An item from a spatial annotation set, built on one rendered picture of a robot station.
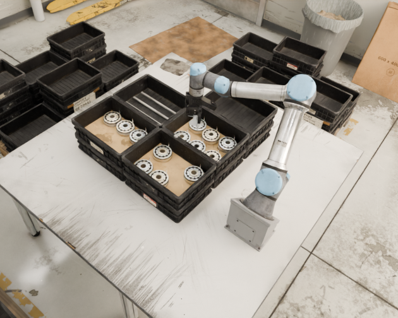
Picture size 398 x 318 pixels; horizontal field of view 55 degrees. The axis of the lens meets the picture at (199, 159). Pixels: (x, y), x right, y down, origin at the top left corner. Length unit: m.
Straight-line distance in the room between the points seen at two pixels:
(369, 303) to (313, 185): 0.95
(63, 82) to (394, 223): 2.78
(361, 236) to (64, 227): 2.08
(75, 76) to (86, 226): 1.57
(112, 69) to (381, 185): 2.48
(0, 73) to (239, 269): 2.44
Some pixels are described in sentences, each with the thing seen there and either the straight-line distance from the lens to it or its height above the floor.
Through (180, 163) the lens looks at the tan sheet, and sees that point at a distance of 2.06.
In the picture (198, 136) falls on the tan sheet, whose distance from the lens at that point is 2.21.
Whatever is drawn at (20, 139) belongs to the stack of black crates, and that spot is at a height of 0.27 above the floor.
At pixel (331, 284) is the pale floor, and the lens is 2.82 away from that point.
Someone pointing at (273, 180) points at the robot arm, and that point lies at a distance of 1.64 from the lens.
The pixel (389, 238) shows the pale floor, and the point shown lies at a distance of 3.19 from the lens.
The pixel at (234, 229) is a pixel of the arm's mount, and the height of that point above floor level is 0.74.
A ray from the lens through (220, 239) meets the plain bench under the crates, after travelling 1.96.
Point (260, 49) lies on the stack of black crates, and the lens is 3.88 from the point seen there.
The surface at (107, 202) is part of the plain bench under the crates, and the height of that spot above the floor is 0.70.
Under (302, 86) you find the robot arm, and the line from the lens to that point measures 1.67.
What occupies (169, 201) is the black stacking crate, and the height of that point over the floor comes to 0.84.
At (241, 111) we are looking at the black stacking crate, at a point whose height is 0.83.
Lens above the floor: 2.39
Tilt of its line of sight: 48 degrees down
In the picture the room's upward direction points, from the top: 6 degrees clockwise
